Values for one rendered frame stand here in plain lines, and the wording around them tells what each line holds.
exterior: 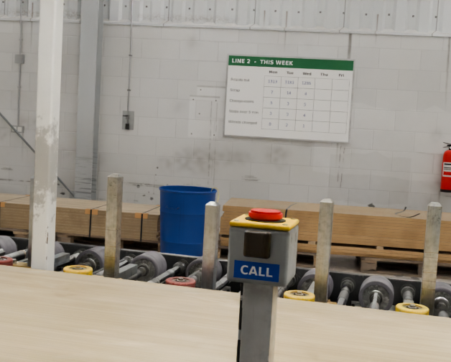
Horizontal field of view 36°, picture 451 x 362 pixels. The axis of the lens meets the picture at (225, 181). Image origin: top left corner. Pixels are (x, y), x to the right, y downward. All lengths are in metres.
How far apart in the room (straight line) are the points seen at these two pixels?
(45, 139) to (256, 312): 1.27
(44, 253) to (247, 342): 1.25
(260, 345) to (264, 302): 0.05
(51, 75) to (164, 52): 6.21
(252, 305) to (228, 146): 7.18
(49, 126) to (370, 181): 6.23
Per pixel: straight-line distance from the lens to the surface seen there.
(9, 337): 1.41
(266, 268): 0.78
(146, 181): 8.19
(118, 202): 2.04
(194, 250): 6.39
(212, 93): 8.01
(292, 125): 7.89
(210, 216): 1.95
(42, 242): 2.02
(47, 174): 1.99
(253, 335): 0.82
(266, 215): 0.79
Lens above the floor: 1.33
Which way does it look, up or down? 5 degrees down
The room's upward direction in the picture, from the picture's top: 3 degrees clockwise
